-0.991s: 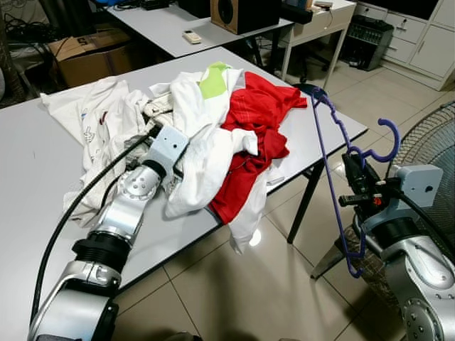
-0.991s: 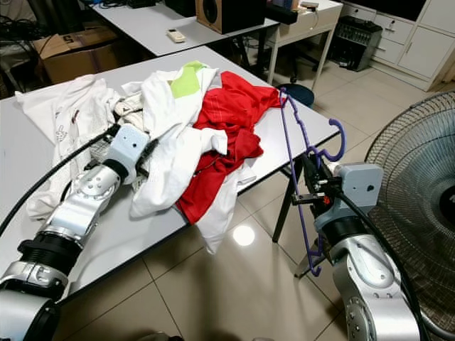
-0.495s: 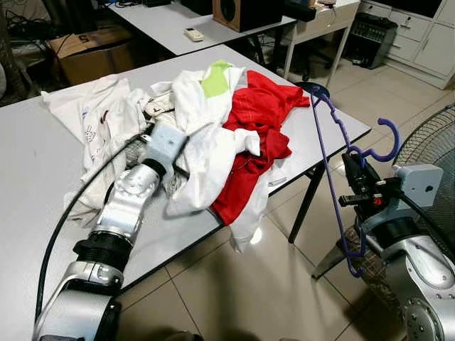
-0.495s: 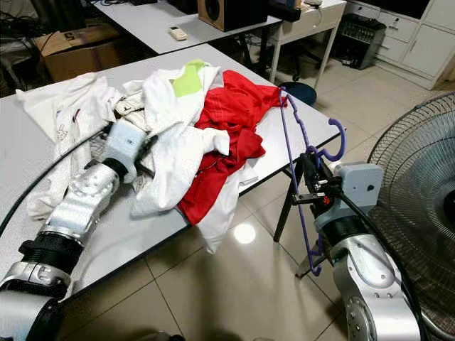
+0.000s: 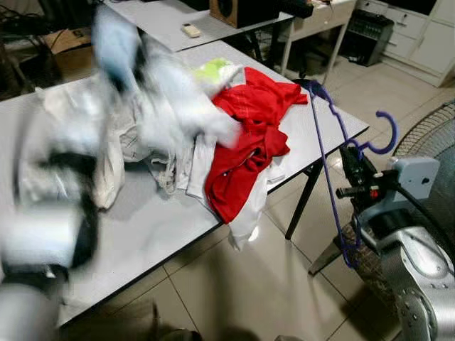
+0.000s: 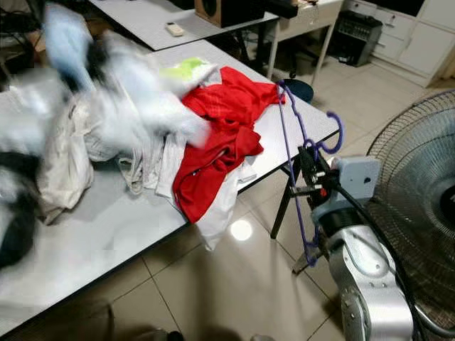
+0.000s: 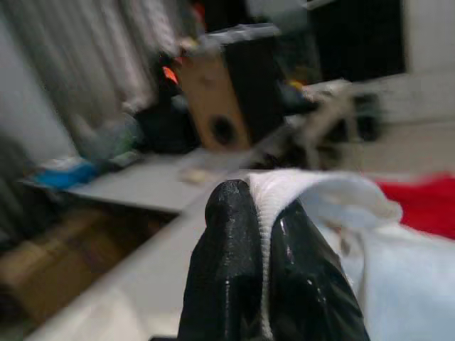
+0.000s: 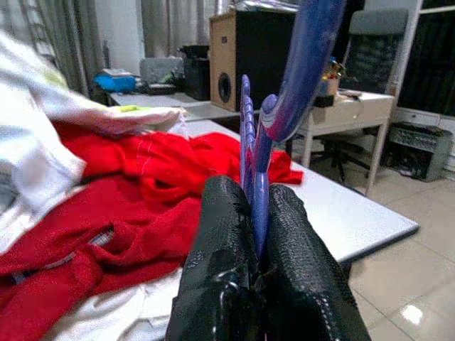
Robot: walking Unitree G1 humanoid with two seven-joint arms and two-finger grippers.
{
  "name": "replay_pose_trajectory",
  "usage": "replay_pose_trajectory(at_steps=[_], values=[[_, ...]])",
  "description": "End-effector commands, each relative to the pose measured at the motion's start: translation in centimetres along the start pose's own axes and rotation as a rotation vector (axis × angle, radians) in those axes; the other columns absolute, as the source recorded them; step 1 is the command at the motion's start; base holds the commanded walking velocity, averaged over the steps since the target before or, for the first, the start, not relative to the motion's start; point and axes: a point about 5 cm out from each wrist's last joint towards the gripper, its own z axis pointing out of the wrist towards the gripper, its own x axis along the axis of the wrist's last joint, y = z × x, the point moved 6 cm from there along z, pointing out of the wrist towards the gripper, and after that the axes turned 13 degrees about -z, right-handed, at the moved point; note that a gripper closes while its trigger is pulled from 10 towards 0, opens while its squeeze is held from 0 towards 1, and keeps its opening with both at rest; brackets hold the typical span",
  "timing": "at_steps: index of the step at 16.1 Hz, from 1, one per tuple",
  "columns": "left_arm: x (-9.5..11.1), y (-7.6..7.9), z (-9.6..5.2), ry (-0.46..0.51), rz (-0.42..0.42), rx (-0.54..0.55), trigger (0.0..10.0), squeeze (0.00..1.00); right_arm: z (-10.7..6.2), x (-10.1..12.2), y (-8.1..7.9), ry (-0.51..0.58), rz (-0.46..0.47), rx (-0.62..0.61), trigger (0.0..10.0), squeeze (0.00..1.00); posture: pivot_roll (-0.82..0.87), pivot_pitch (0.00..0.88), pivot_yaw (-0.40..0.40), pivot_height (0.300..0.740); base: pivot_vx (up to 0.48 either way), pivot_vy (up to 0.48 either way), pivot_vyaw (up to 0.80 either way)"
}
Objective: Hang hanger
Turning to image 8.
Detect blue plastic case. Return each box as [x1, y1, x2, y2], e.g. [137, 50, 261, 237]
[94, 69, 138, 94]

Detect white desk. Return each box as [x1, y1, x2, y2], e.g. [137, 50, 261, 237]
[294, 88, 395, 196]

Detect grey printer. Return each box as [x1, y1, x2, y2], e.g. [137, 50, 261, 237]
[387, 122, 454, 183]

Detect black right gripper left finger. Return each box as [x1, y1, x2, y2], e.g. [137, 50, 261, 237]
[165, 175, 266, 341]

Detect grey curtain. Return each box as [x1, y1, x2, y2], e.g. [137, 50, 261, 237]
[0, 0, 107, 97]

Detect red fleece garment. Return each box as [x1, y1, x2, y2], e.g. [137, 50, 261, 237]
[0, 120, 305, 341]

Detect purple plastic hanger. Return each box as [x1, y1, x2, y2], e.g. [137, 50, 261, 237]
[240, 0, 348, 264]

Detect colourful toy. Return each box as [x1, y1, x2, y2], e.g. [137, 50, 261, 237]
[316, 56, 346, 107]

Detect white table black legs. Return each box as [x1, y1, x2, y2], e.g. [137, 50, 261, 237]
[106, 92, 420, 266]

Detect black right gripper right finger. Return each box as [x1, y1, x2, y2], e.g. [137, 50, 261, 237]
[262, 183, 373, 341]

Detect white garment yellow-green print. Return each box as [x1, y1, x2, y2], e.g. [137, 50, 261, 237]
[0, 30, 188, 217]

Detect grey office chair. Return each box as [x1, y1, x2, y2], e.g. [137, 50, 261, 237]
[312, 9, 410, 182]

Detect wooden speaker box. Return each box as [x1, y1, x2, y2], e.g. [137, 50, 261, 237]
[209, 9, 298, 113]

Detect grey bag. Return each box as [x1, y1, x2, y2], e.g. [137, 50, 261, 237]
[139, 56, 184, 86]

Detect black bin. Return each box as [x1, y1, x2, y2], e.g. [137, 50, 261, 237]
[181, 44, 213, 102]

